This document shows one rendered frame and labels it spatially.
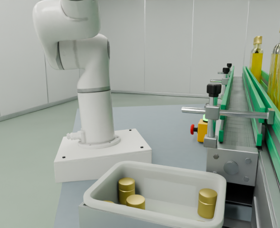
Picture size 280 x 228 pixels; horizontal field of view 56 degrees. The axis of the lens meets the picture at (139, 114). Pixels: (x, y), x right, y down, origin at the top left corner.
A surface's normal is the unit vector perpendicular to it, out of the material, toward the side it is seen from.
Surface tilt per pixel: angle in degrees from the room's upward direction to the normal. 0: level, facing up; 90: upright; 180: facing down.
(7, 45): 90
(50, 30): 119
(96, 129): 87
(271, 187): 0
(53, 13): 76
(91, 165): 90
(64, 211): 0
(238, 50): 90
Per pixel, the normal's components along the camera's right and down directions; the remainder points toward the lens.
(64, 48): 0.07, 0.01
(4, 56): 0.94, 0.07
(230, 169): -0.34, 0.22
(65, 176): 0.19, 0.22
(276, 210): 0.00, -0.97
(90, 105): -0.13, 0.19
